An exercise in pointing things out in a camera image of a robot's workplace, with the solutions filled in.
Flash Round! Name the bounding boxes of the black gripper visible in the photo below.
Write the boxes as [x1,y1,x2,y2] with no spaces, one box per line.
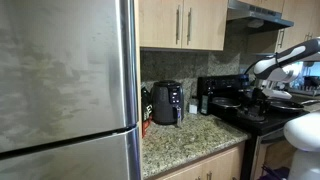
[249,87,269,116]

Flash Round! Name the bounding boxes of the stainless refrigerator door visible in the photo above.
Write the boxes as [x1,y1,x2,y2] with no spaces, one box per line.
[0,0,139,154]

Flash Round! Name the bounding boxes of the red black protein powder bag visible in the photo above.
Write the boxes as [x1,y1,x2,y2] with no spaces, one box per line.
[141,83,154,138]

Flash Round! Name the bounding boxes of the dark glass bottle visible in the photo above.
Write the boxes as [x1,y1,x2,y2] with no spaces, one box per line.
[199,94,211,116]

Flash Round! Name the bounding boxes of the light wood base cabinet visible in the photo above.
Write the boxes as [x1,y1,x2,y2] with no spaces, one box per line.
[154,143,246,180]

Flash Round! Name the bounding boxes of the stainless range hood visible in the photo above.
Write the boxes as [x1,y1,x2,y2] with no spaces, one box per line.
[226,0,295,34]

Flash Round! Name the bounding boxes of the black air fryer body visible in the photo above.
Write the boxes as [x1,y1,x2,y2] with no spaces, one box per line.
[150,80,185,126]

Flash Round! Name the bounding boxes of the purple fabric item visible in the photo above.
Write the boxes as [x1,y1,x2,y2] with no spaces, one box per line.
[259,165,291,180]

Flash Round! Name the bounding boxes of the light wood corner cabinet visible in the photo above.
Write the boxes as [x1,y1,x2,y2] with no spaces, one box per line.
[274,0,320,53]

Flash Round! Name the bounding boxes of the black electric stove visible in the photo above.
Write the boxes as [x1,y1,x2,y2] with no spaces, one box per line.
[196,73,311,180]

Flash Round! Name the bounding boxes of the white plastic wrapper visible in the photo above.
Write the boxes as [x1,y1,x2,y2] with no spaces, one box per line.
[188,103,199,115]

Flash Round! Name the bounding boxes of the stainless freezer drawer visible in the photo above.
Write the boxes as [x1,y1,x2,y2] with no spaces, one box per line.
[0,126,142,180]

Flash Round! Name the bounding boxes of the small dark cooking pot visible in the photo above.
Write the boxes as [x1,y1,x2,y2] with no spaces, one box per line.
[210,96,242,111]

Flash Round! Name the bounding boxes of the light wood cabinet door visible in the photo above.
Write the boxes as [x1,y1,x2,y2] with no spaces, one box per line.
[181,0,229,51]
[139,0,184,49]

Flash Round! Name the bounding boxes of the silver cabinet door handle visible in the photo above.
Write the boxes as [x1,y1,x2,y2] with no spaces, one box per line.
[186,7,193,46]
[175,4,181,45]

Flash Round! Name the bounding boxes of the black stove burner coil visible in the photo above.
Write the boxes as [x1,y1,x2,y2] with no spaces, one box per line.
[236,111,267,122]

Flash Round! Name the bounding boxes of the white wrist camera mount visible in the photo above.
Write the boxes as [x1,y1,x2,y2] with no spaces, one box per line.
[261,87,294,100]

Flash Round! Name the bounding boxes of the wide dark frying pan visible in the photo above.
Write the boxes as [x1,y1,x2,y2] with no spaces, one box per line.
[268,99,320,113]

